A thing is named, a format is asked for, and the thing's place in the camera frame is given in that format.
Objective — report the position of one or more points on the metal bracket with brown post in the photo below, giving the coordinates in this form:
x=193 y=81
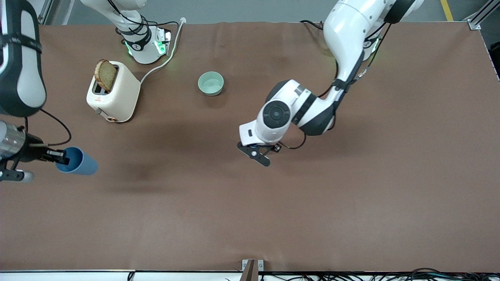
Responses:
x=252 y=269

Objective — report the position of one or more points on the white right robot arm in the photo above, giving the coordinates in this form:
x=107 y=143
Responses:
x=29 y=78

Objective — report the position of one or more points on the green bowl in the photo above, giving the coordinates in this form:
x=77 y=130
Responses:
x=211 y=84

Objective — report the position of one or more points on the cream white toaster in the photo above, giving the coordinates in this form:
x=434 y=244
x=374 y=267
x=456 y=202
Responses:
x=119 y=97

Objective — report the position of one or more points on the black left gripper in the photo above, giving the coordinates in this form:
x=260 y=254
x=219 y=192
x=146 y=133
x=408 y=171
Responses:
x=270 y=147

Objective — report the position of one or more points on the brown table mat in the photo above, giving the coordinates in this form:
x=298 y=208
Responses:
x=250 y=214

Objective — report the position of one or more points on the aluminium frame profile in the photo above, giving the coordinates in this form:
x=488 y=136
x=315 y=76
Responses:
x=482 y=15
x=45 y=11

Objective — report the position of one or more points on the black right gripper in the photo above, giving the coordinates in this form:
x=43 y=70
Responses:
x=33 y=152

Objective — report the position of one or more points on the brown bread slice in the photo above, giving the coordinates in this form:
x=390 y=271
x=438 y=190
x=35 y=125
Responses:
x=105 y=76

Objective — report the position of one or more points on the blue plastic cup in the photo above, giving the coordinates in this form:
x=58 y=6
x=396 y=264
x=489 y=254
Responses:
x=84 y=166

